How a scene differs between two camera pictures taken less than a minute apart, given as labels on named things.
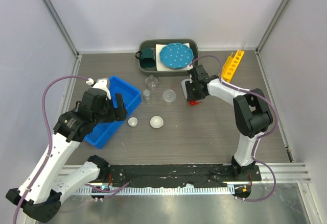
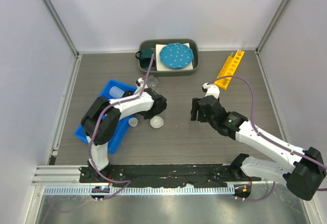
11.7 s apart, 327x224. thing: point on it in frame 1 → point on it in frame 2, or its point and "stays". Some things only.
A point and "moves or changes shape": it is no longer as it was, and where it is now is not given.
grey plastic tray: (150, 43) stays
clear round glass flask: (152, 82) stays
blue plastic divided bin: (100, 133) moves or changes shape
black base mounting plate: (162, 174) stays
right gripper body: (192, 92) → (203, 118)
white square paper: (160, 67) stays
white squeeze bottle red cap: (191, 102) → (115, 92)
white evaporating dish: (156, 122) stays
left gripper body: (107, 114) → (146, 114)
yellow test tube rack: (230, 65) stays
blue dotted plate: (177, 55) stays
